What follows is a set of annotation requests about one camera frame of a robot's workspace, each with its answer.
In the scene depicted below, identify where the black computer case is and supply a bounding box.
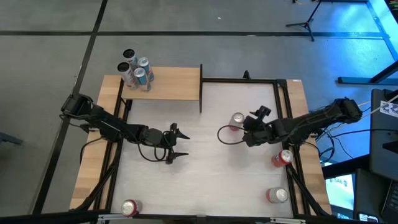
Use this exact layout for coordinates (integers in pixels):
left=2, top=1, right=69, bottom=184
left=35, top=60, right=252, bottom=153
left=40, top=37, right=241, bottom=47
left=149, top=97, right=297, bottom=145
left=369, top=88, right=398, bottom=181

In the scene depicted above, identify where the wooden shelf black metal frame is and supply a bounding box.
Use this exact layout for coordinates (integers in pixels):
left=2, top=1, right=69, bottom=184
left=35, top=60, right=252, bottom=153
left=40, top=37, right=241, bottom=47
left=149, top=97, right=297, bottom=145
left=121, top=63, right=203, bottom=113

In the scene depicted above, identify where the dark grey chair base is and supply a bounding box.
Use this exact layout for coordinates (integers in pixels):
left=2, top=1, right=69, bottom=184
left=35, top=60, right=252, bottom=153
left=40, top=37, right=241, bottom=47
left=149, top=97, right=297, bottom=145
left=0, top=132, right=24, bottom=146

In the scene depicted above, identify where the tall white can pink band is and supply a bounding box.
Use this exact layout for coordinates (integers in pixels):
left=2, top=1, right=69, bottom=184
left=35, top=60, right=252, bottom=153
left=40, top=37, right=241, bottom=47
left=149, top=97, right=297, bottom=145
left=122, top=49, right=139, bottom=71

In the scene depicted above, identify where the white and red soda can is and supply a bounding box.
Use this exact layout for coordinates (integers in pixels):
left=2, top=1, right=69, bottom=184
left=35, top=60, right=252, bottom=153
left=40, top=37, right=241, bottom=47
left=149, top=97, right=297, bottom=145
left=266, top=187, right=289, bottom=204
left=229, top=112, right=246, bottom=132
left=121, top=199, right=143, bottom=218

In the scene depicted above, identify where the white fiducial tag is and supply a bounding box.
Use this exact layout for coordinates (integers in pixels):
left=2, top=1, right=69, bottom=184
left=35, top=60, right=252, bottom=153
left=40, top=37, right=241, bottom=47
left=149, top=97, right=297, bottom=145
left=379, top=99, right=398, bottom=118

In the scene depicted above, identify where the tall white can palm print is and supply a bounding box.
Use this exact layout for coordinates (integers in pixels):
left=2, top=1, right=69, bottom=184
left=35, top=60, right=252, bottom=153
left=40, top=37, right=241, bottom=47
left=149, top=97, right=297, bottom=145
left=116, top=62, right=139, bottom=91

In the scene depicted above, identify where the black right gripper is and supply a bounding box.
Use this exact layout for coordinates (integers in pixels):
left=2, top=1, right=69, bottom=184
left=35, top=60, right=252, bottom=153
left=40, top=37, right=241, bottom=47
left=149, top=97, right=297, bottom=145
left=243, top=105, right=282, bottom=148

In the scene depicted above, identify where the orange Fanta can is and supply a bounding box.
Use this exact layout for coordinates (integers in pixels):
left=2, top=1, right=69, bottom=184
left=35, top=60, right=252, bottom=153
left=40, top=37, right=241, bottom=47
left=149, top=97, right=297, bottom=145
left=271, top=149, right=294, bottom=168

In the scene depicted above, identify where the silver aluminium bar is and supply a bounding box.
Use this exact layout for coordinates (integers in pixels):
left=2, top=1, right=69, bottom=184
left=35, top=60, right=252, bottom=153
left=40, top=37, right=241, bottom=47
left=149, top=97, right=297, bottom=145
left=98, top=213, right=134, bottom=221
left=269, top=217, right=307, bottom=224

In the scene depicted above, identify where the black keyboard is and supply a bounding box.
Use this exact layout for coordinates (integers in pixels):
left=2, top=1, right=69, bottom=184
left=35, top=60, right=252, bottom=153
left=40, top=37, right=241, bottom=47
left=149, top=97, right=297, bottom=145
left=381, top=180, right=398, bottom=223

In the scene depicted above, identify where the black floor cable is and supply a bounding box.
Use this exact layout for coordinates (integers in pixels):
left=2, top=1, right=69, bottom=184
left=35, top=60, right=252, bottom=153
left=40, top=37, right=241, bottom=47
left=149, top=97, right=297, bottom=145
left=310, top=105, right=398, bottom=162

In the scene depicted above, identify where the black tripod stand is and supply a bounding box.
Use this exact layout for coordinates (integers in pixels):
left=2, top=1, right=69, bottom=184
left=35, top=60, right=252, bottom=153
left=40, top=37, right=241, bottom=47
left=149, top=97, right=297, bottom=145
left=285, top=0, right=323, bottom=42

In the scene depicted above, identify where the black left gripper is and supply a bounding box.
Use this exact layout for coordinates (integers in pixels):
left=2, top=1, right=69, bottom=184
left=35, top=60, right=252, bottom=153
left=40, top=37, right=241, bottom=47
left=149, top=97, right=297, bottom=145
left=142, top=123, right=191, bottom=165

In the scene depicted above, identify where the black stand base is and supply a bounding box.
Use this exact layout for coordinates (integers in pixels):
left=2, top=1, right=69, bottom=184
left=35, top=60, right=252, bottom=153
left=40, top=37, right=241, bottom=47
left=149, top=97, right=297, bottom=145
left=337, top=60, right=398, bottom=85

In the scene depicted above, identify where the white cable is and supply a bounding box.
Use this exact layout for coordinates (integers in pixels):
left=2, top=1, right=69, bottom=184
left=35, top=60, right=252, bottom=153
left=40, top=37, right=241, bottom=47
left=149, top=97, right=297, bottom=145
left=357, top=93, right=398, bottom=125

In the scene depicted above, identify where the computer monitor screen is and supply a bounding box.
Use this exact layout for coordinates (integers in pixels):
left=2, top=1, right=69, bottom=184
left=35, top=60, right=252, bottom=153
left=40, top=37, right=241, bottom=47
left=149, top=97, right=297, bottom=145
left=325, top=172, right=357, bottom=220

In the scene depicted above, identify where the blue silver Red Bull can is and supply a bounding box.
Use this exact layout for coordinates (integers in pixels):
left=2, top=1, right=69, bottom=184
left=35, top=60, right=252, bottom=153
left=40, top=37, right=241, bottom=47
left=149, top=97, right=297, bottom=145
left=137, top=57, right=155, bottom=82
left=133, top=67, right=152, bottom=92

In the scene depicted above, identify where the black aluminium rig frame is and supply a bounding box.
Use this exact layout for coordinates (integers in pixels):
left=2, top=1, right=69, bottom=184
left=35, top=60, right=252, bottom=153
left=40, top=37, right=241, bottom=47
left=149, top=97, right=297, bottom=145
left=70, top=70, right=332, bottom=224

